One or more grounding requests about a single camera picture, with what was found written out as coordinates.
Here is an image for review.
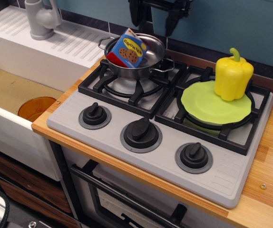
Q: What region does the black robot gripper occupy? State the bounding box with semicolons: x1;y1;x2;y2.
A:
128;0;193;36

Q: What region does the blue cookie box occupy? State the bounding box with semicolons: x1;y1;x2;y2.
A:
107;28;148;68

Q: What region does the yellow toy bell pepper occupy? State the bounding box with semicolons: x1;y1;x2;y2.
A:
214;47;254;101

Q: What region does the stainless steel pot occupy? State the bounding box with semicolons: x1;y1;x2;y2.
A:
98;33;175;81

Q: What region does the lime green plate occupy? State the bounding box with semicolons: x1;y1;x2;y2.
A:
181;81;252;124

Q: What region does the left black stove knob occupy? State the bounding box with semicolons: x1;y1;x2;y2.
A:
78;102;112;130

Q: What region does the black stove knob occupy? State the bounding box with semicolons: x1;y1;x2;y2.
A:
120;117;163;153
78;102;112;130
175;142;213;174

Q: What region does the grey toy stove top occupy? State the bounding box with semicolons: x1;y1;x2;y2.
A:
46;57;273;209

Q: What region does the middle black stove knob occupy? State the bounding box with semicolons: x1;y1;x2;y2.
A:
120;117;163;153

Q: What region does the right black stove knob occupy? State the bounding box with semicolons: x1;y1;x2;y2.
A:
175;142;213;174

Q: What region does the left black burner grate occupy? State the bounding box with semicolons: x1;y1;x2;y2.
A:
78;58;187;119

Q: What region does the black burner grate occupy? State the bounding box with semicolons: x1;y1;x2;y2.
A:
155;66;273;155
78;58;187;119

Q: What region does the grey toy faucet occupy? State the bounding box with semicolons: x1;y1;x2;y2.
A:
25;0;62;40

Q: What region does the white toy sink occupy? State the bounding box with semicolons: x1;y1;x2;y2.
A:
0;6;109;181

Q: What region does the right black burner grate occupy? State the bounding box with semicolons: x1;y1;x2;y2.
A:
155;66;273;155

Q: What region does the wooden drawer cabinet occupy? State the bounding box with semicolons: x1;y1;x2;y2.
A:
0;152;79;228

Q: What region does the oven door with handle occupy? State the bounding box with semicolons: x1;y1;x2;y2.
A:
69;159;237;228

